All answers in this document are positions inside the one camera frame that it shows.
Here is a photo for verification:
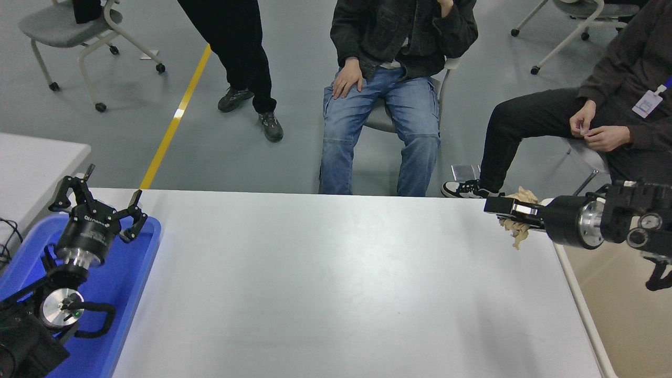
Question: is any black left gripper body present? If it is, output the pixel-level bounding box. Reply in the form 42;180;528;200
55;206;122;259

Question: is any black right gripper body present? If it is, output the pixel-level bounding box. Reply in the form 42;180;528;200
542;195;587;247

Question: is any tan paper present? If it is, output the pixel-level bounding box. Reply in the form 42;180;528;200
498;186;540;250

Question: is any white side table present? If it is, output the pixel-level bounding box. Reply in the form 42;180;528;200
0;132;91;246

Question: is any shiny metal floor plate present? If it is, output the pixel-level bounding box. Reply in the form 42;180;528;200
450;164;481;183

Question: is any blue plastic tray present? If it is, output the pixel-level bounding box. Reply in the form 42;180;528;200
0;213;162;378

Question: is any white seat chair black leg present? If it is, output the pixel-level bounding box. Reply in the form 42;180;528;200
562;135;611;197

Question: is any person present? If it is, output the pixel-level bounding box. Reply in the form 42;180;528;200
177;0;284;143
441;0;672;200
319;0;479;197

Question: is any large pale plastic bin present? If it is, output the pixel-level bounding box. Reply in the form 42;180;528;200
546;197;672;378

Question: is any black garment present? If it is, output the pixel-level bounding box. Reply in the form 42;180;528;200
72;0;103;24

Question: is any black cable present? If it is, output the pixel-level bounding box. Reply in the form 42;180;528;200
0;217;24;268

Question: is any white badge blue lanyard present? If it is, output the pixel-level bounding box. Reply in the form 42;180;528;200
632;78;672;119

